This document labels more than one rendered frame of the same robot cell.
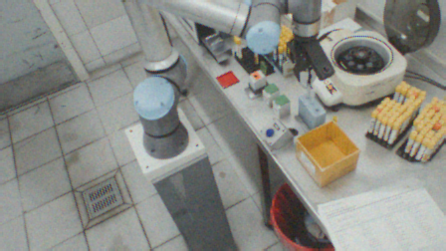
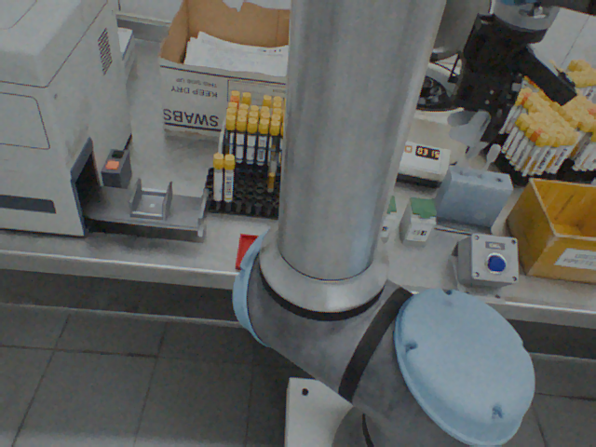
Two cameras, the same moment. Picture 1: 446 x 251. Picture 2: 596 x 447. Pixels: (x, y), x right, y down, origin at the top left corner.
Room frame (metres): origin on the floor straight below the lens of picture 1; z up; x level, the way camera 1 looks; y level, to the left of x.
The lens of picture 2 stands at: (0.90, 0.47, 1.48)
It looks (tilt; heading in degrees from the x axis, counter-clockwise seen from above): 44 degrees down; 282
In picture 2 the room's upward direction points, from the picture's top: 11 degrees clockwise
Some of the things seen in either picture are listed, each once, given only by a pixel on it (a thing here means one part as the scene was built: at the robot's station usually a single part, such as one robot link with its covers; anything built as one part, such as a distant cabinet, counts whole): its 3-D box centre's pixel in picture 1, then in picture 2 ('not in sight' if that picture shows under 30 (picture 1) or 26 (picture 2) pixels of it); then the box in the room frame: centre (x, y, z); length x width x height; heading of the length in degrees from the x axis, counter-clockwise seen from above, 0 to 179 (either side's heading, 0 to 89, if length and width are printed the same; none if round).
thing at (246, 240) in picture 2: (227, 79); (259, 252); (1.06, -0.03, 0.88); 0.07 x 0.07 x 0.01; 19
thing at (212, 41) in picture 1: (213, 41); (136, 201); (1.26, -0.01, 0.92); 0.21 x 0.07 x 0.05; 19
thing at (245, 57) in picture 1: (252, 53); (256, 174); (1.12, -0.14, 0.93); 0.17 x 0.09 x 0.11; 19
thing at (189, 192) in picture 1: (195, 207); not in sight; (0.79, 0.21, 0.44); 0.20 x 0.20 x 0.87; 19
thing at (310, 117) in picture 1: (311, 114); (469, 199); (0.77, -0.27, 0.92); 0.10 x 0.07 x 0.10; 13
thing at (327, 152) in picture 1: (326, 153); (566, 231); (0.61, -0.27, 0.93); 0.13 x 0.13 x 0.10; 18
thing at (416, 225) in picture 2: (281, 107); (417, 222); (0.84, -0.19, 0.91); 0.05 x 0.04 x 0.07; 109
